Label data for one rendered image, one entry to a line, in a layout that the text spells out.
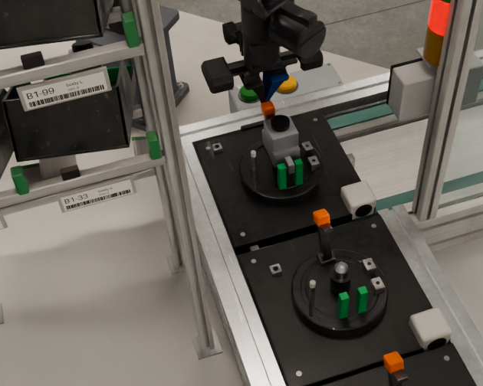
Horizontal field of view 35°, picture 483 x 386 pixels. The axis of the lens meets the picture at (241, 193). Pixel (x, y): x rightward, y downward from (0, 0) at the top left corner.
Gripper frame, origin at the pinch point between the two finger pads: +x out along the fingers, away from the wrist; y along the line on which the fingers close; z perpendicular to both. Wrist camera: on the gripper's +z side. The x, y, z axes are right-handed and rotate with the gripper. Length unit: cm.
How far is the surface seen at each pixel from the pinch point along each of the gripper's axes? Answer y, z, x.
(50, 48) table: 32, 54, 24
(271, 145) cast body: 2.1, -10.3, 2.5
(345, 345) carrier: 2.3, -41.8, 12.1
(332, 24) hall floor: -74, 141, 111
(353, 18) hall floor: -83, 141, 111
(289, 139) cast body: -0.6, -10.8, 1.8
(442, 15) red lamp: -17.1, -21.3, -24.9
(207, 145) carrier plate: 9.8, 2.5, 12.5
